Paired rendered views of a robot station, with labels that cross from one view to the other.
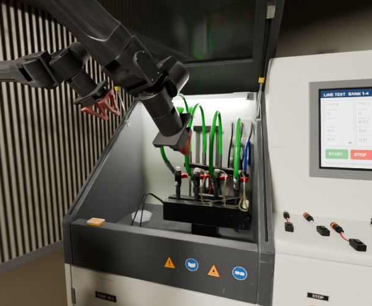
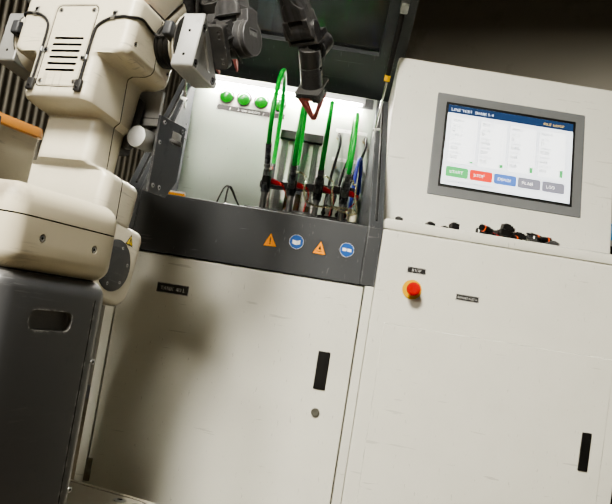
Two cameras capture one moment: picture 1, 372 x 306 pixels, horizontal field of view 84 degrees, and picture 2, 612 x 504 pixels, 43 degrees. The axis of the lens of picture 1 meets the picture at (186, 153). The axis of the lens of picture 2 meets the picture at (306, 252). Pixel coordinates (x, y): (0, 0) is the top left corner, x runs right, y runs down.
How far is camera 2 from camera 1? 1.66 m
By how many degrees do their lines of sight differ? 19
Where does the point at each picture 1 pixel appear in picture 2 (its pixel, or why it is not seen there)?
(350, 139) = (471, 159)
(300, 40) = (466, 55)
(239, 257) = (348, 232)
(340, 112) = (465, 129)
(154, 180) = not seen: hidden behind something
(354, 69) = (483, 89)
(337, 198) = (452, 218)
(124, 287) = (203, 274)
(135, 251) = (229, 227)
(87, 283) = (148, 271)
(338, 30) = (532, 53)
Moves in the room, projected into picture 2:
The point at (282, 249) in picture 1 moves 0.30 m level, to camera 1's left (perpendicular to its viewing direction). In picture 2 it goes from (390, 223) to (284, 202)
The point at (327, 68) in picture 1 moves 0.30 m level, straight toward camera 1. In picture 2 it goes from (458, 82) to (447, 47)
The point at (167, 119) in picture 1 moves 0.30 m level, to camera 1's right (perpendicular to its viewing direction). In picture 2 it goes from (315, 74) to (423, 100)
